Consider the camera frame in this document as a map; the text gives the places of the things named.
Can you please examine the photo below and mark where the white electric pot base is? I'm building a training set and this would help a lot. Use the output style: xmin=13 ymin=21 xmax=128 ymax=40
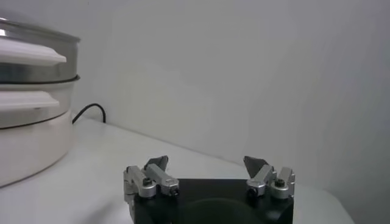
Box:
xmin=0 ymin=75 xmax=81 ymax=188

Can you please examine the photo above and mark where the stainless steel steamer basket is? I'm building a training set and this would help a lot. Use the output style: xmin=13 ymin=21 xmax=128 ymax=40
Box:
xmin=0 ymin=17 xmax=81 ymax=85

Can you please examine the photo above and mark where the black pot power cord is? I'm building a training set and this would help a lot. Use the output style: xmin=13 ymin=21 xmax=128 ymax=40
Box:
xmin=72 ymin=103 xmax=107 ymax=125

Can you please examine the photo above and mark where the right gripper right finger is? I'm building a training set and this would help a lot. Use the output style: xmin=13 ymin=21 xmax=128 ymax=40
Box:
xmin=243 ymin=155 xmax=296 ymax=200

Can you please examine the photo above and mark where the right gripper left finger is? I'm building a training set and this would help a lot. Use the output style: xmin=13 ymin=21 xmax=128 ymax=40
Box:
xmin=123 ymin=155 xmax=180 ymax=211

